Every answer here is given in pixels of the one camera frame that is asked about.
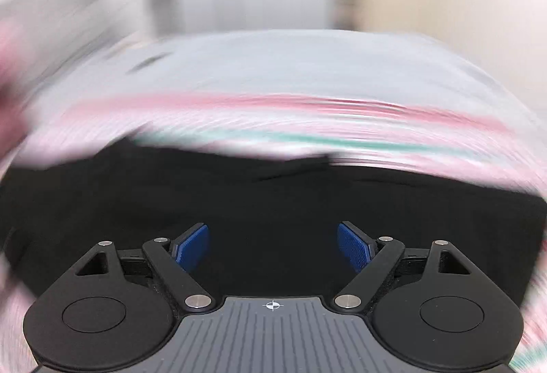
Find black pants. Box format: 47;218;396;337
1;138;546;303

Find patterned pink green bedspread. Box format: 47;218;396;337
1;92;546;372

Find light grey bed sheet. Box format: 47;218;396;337
34;29;534;130

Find pink pillow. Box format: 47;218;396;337
1;19;29;141

